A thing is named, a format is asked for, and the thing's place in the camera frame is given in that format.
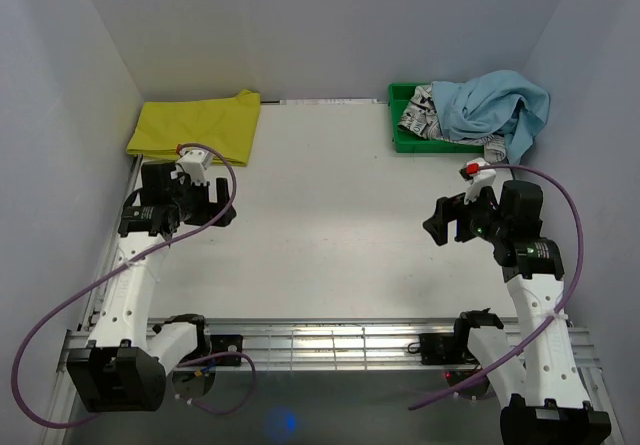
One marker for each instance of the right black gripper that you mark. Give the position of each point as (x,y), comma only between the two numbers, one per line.
(448,209)

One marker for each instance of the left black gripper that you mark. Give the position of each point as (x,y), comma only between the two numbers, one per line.
(209,209)

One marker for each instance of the light blue trousers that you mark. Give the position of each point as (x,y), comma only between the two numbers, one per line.
(501,103)

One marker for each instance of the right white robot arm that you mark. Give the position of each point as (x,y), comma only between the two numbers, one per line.
(541,394)

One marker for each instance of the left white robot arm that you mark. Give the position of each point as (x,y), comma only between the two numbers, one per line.
(120,368)

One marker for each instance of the folded yellow trousers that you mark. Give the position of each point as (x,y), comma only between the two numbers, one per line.
(227,125)

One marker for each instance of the newspaper print trousers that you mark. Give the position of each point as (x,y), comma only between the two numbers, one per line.
(420,119)

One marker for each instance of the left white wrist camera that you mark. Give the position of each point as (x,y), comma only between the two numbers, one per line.
(194,162)

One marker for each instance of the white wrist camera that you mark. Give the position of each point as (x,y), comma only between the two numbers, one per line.
(194,162)
(478,174)

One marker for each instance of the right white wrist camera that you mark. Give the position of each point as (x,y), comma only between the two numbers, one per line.
(478,174)

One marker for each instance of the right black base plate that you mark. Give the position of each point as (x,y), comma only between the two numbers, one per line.
(438,349)

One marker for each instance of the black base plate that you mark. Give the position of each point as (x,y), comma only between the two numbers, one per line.
(230,344)
(438,349)

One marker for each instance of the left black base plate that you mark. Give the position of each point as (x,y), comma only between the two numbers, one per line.
(230,344)

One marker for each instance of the aluminium mounting rail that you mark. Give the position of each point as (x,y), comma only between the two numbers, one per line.
(301,346)

